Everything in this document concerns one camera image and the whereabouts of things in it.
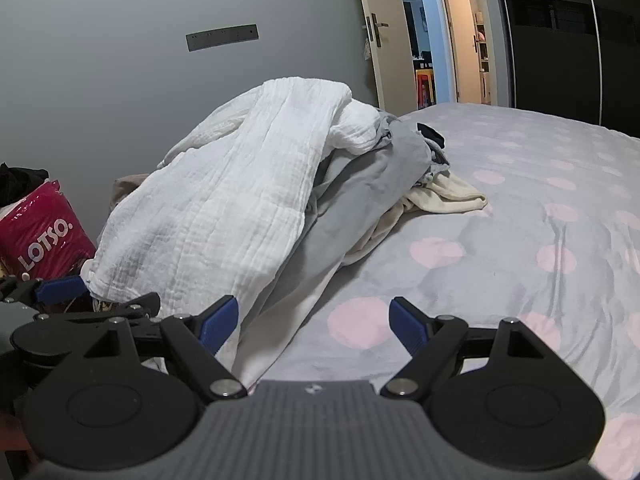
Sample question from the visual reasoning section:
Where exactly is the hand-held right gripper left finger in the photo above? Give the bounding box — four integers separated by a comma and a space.
80, 296, 247, 402

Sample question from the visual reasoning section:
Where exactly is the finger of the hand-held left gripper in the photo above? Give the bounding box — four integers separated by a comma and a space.
32, 291, 162, 328
0, 275, 87, 307

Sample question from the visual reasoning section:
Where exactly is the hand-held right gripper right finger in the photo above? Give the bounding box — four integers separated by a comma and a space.
380, 296, 548, 401

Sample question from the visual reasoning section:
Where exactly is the white muslin cloth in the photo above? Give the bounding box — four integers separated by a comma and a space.
80, 76, 386, 386

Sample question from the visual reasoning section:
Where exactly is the pink plastic package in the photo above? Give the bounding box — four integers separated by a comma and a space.
0, 180, 97, 281

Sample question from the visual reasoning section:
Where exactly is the black cloth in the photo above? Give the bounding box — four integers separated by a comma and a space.
0, 162, 51, 208

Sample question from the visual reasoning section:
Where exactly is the grey pink-dotted bed sheet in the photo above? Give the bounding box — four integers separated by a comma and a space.
250, 102, 640, 480

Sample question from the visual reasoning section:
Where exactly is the cream garment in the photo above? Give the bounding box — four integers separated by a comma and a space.
345, 170, 488, 266

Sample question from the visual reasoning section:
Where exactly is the grey garment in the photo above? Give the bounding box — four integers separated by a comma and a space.
250, 110, 451, 361

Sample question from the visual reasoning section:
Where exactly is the dark navy garment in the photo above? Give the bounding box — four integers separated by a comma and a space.
416, 122, 447, 152

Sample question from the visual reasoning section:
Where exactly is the yellow red stool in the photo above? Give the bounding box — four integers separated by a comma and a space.
415, 70, 436, 109

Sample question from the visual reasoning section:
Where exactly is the hallway shelf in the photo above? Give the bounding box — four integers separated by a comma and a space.
474, 9, 494, 104

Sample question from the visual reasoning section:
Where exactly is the beige hallway door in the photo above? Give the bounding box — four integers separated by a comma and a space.
439, 0, 487, 107

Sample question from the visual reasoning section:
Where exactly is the dark sliding wardrobe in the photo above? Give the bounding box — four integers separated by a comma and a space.
492, 0, 640, 138

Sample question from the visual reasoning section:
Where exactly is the grey wall plate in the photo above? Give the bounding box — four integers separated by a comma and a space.
186, 23, 259, 52

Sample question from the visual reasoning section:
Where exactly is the metal door handle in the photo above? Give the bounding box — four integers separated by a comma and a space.
366, 14, 390, 49

